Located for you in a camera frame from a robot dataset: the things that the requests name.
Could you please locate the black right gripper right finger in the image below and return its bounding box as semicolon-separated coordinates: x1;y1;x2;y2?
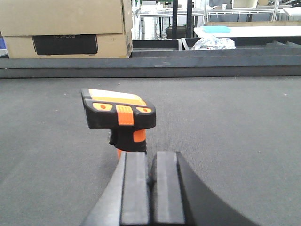
151;151;256;226

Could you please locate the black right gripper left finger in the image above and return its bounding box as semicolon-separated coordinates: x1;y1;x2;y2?
81;152;150;226

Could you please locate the orange black barcode scanner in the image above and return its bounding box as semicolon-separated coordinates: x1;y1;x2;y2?
81;89;156;157

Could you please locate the large Ecoflow cardboard box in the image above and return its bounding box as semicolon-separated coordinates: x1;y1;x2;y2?
0;0;133;58

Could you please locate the crumpled plastic bag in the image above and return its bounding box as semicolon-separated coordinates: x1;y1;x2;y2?
190;35;236;51

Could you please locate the light blue tray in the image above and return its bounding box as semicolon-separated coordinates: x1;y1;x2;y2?
202;25;231;34

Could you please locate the white side table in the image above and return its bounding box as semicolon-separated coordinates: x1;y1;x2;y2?
193;25;301;39

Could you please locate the blue plastic bin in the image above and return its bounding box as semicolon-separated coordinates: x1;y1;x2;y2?
0;37;6;50

